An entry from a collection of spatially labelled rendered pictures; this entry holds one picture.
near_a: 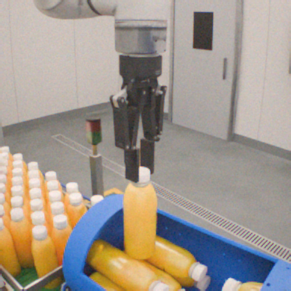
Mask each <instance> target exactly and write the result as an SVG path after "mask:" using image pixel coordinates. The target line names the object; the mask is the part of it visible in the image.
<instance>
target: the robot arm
mask: <svg viewBox="0 0 291 291"><path fill-rule="evenodd" d="M171 1H172V0H33V4H34V5H35V7H36V8H37V9H38V11H40V12H41V14H44V15H45V16H46V15H47V16H48V17H53V18H54V19H62V20H66V19H71V20H77V19H86V18H95V17H99V16H103V15H108V16H112V17H114V20H134V21H115V23H114V44H115V51H116V52H118V53H121V54H122V55H119V74H120V75H121V77H122V78H123V84H122V87H121V91H120V92H119V93H118V94H117V95H113V94H112V95H111V97H110V101H111V105H112V107H113V115H114V137H115V146H116V147H118V148H120V149H124V163H125V178H126V179H127V180H130V181H132V182H135V183H138V182H139V148H137V147H136V143H137V136H138V129H139V117H140V114H141V119H142V131H143V138H141V139H140V167H146V168H148V169H149V170H150V174H153V173H154V149H155V141H156V142H158V141H159V140H160V138H159V137H157V136H160V135H161V134H162V127H163V116H164V97H165V93H166V91H167V87H166V86H164V85H160V84H158V81H157V78H158V77H160V76H161V75H162V63H163V58H162V55H160V54H161V53H165V52H166V51H167V49H166V47H167V26H168V25H167V22H155V21H167V19H168V14H169V12H168V11H169V8H170V6H171ZM131 106H132V107H131ZM134 107H137V108H134ZM156 127H157V128H156Z"/></svg>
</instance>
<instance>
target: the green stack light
mask: <svg viewBox="0 0 291 291"><path fill-rule="evenodd" d="M86 138H87V139H86V141H87V142H88V143H89V144H92V145H95V144H99V143H100V142H102V130H100V131H96V132H95V133H90V132H89V131H88V132H87V131H86Z"/></svg>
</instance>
